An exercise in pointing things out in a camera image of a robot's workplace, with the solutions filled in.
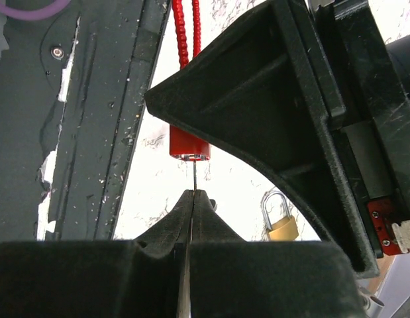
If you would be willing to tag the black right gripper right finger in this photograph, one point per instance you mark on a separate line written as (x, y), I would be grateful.
(230, 277)

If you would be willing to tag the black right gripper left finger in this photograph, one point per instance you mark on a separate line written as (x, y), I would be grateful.
(99, 278)

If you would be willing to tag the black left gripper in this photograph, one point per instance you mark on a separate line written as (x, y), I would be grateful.
(252, 93)

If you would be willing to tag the brass padlock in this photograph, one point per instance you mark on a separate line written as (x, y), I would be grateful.
(285, 227)

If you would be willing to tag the silver key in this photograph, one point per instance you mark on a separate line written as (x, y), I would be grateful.
(194, 175)

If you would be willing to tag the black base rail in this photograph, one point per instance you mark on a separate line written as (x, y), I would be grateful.
(71, 103)

